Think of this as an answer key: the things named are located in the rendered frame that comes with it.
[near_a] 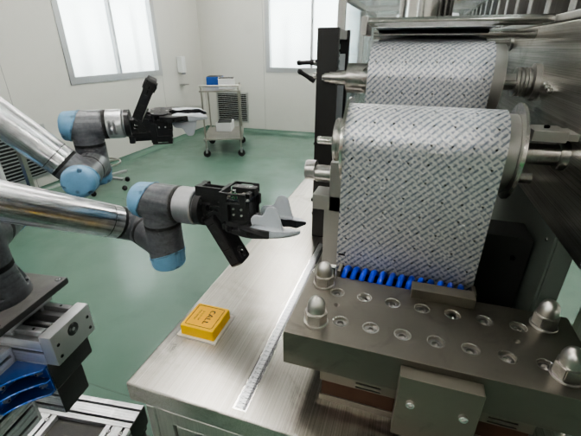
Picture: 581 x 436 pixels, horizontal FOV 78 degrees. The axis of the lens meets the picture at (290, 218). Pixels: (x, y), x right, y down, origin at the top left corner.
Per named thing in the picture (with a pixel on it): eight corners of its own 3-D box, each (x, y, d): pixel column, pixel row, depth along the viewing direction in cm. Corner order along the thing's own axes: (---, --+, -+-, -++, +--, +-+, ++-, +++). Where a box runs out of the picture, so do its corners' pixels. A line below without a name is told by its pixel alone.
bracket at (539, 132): (522, 134, 57) (526, 121, 57) (565, 136, 56) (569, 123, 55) (531, 141, 53) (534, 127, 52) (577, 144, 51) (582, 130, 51)
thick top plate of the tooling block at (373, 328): (310, 298, 68) (311, 271, 66) (555, 347, 57) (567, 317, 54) (283, 362, 54) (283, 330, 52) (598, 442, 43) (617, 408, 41)
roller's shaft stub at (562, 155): (507, 162, 59) (513, 135, 58) (556, 165, 58) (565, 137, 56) (513, 169, 56) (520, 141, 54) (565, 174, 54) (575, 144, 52)
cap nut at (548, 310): (526, 314, 55) (534, 290, 53) (553, 319, 54) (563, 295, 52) (532, 330, 52) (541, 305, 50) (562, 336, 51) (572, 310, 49)
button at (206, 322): (200, 310, 75) (199, 302, 74) (230, 318, 73) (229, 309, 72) (181, 334, 69) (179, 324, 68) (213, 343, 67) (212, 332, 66)
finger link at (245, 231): (264, 234, 63) (223, 225, 67) (264, 242, 64) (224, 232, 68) (277, 224, 67) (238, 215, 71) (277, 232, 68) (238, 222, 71)
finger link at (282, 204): (306, 200, 67) (258, 197, 68) (305, 229, 69) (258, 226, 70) (308, 194, 69) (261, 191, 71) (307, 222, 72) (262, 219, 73)
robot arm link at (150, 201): (151, 210, 82) (145, 174, 78) (194, 216, 79) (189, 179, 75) (127, 225, 75) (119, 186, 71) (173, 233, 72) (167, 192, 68)
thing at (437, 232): (335, 267, 69) (341, 175, 61) (470, 291, 62) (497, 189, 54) (335, 269, 68) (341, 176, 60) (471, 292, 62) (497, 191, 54)
